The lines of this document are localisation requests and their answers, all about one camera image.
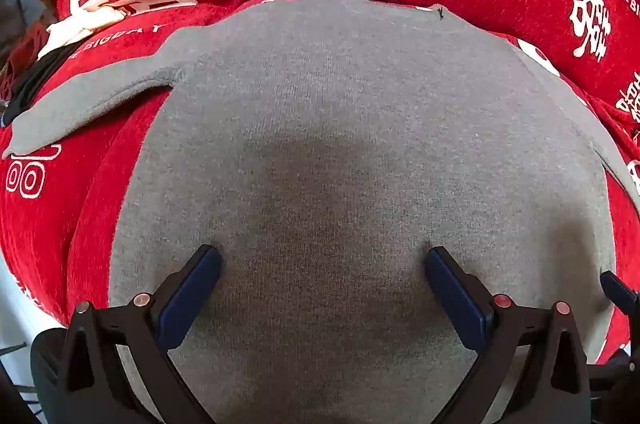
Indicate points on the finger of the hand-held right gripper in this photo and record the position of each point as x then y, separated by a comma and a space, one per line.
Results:
622, 364
620, 291

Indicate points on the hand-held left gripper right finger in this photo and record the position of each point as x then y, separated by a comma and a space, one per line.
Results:
457, 299

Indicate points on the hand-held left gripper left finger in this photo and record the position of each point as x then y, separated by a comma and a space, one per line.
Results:
187, 299

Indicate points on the grey sweater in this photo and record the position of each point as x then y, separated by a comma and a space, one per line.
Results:
325, 103

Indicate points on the red printed sofa cover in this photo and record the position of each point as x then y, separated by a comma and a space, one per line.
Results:
40, 214

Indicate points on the black cloth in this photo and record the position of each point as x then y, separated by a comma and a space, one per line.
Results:
35, 78

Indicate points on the cream white cloth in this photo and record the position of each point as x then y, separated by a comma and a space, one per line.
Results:
75, 28

